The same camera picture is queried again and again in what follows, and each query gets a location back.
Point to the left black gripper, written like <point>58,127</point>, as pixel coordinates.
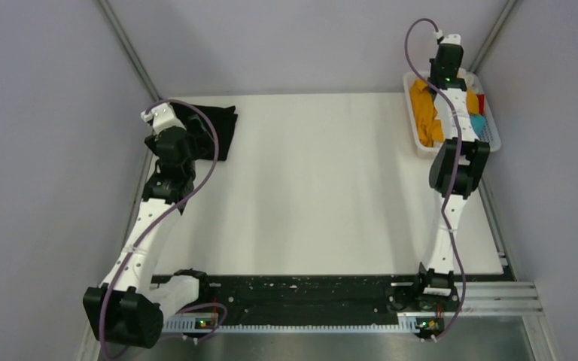
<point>200,139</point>

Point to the white plastic basket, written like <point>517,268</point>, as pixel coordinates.
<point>490,135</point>

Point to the light blue t shirt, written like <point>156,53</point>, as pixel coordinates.
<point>478,123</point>

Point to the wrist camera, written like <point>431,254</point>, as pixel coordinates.
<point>160,117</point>
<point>442,38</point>

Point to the orange t shirt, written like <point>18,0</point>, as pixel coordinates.
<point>427,122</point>

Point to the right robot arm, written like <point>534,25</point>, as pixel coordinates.
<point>454,175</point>

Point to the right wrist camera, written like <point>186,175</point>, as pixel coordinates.
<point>442,38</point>

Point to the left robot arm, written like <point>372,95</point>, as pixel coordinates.
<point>124,309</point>

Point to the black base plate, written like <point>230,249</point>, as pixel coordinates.
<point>333,300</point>

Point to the folded black t shirt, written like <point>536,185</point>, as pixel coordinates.
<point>216,124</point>

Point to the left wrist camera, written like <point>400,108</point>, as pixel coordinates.
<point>160,117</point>

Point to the white slotted cable duct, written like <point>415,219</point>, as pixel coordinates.
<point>198,324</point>

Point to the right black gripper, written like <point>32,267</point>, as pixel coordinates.
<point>432,67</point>

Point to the aluminium frame rail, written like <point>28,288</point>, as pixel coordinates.
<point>492,299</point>

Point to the red t shirt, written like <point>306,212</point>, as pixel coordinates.
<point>481,102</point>

